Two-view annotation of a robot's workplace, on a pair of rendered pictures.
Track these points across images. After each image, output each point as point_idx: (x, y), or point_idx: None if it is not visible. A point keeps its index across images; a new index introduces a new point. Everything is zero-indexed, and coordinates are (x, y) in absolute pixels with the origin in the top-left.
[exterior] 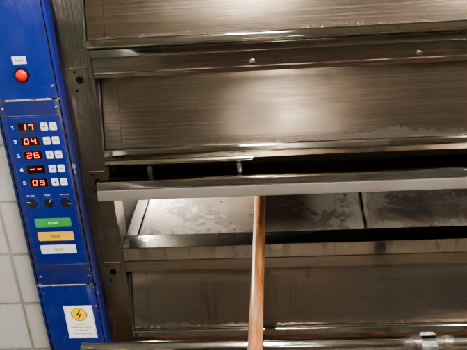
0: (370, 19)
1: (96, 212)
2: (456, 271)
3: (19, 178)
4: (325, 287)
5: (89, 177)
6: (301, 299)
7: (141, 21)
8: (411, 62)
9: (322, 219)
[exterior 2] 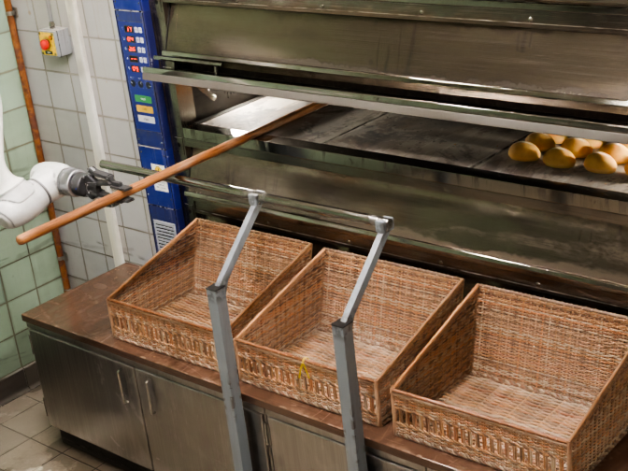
0: None
1: (168, 97)
2: (371, 189)
3: (126, 64)
4: (293, 184)
5: None
6: (278, 190)
7: None
8: (318, 12)
9: (308, 135)
